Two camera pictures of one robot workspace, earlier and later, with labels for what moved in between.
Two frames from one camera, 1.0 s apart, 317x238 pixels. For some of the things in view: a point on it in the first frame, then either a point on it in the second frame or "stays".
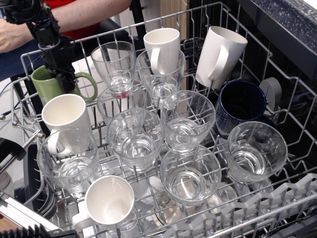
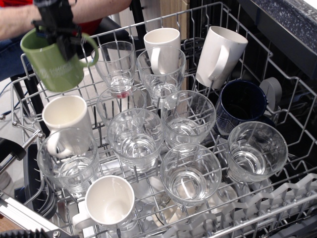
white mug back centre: x=165 y=44 stays
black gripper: x=57 y=54 → x=57 y=22
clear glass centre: x=136 y=135 stays
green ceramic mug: x=45 y=85 → x=55 y=72
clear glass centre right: x=187 y=117 stays
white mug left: x=66 y=116 stays
